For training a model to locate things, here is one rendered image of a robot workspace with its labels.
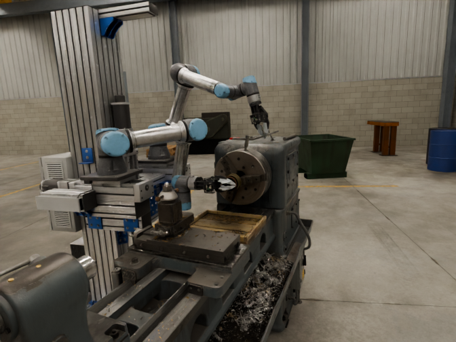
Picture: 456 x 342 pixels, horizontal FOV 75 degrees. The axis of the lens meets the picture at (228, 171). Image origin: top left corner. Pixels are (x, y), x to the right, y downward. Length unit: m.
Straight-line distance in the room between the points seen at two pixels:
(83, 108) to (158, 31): 11.13
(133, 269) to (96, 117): 0.97
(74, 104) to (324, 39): 10.86
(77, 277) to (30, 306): 0.10
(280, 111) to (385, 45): 4.25
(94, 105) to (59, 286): 1.28
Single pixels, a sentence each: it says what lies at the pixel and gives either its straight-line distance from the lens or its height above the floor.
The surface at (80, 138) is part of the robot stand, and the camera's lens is 1.93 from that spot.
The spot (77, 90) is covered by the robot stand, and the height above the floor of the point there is 1.60.
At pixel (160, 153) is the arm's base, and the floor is 1.20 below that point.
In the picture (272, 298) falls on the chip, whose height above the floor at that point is 0.56.
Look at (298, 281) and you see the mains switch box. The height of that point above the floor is 0.25.
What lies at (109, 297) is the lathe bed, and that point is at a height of 0.86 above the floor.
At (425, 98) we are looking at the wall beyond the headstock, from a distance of 12.94.
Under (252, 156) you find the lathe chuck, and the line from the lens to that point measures 1.61.
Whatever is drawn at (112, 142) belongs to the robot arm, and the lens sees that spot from 1.45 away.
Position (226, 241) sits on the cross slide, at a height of 0.97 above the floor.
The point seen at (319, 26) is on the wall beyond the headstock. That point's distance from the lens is 12.26.
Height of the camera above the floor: 1.44
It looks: 11 degrees down
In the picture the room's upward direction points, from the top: 2 degrees counter-clockwise
